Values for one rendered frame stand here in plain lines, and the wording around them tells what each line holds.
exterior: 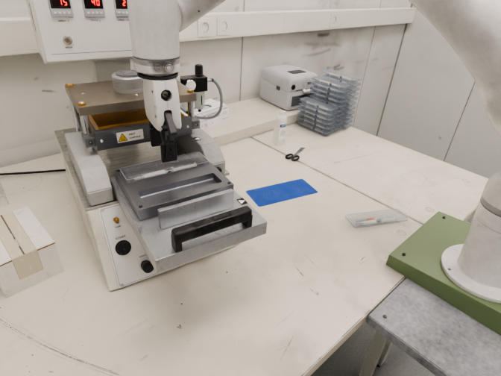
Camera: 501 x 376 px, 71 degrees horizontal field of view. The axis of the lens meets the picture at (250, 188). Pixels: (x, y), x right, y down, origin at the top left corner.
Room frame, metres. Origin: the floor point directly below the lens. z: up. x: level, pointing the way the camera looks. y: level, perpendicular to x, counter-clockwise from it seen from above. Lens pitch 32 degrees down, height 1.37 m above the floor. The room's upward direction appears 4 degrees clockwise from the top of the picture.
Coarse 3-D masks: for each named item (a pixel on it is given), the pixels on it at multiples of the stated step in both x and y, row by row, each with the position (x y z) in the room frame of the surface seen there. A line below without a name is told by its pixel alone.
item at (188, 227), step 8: (240, 208) 0.51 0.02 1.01; (248, 208) 0.52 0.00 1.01; (216, 216) 0.49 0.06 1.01; (224, 216) 0.49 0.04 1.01; (232, 216) 0.49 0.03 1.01; (240, 216) 0.50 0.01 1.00; (248, 216) 0.51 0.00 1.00; (192, 224) 0.46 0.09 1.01; (200, 224) 0.46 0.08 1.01; (208, 224) 0.47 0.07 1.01; (216, 224) 0.47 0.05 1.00; (224, 224) 0.48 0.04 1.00; (232, 224) 0.49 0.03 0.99; (248, 224) 0.51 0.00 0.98; (176, 232) 0.44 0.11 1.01; (184, 232) 0.44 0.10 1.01; (192, 232) 0.45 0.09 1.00; (200, 232) 0.46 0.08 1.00; (208, 232) 0.46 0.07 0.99; (176, 240) 0.43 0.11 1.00; (184, 240) 0.44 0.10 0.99; (176, 248) 0.43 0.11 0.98
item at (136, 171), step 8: (160, 160) 0.68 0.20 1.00; (176, 160) 0.69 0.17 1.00; (184, 160) 0.69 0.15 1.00; (192, 160) 0.69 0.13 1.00; (200, 160) 0.70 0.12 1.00; (128, 168) 0.64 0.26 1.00; (136, 168) 0.64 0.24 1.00; (144, 168) 0.65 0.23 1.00; (152, 168) 0.65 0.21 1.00; (160, 168) 0.65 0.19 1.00; (168, 168) 0.65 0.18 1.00; (176, 168) 0.66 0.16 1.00; (128, 176) 0.61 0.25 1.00; (136, 176) 0.61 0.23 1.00
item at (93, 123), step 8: (112, 112) 0.82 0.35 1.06; (120, 112) 0.82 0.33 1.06; (128, 112) 0.82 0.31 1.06; (136, 112) 0.83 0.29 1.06; (144, 112) 0.83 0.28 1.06; (96, 120) 0.76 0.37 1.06; (104, 120) 0.76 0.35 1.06; (112, 120) 0.76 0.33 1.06; (120, 120) 0.77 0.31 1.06; (128, 120) 0.77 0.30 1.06; (136, 120) 0.77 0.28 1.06; (144, 120) 0.78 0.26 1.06; (96, 128) 0.74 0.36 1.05
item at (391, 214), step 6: (378, 210) 0.89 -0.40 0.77; (384, 210) 0.89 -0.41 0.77; (390, 210) 0.89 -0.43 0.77; (396, 210) 0.90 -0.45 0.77; (348, 216) 0.85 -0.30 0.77; (354, 216) 0.85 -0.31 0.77; (360, 216) 0.85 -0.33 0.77; (366, 216) 0.85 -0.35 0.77; (372, 216) 0.86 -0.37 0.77; (378, 216) 0.86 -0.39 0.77; (384, 216) 0.86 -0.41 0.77; (390, 216) 0.86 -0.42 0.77; (396, 216) 0.86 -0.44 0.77; (402, 216) 0.87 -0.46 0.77; (354, 222) 0.82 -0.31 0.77; (360, 222) 0.82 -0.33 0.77; (366, 222) 0.82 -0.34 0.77; (372, 222) 0.83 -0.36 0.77
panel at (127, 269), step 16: (112, 208) 0.61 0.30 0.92; (112, 224) 0.60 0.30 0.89; (128, 224) 0.61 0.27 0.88; (112, 240) 0.58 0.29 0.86; (128, 240) 0.59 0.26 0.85; (112, 256) 0.56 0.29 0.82; (128, 256) 0.58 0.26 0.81; (144, 256) 0.59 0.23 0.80; (128, 272) 0.56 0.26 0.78; (144, 272) 0.57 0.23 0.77; (160, 272) 0.59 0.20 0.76
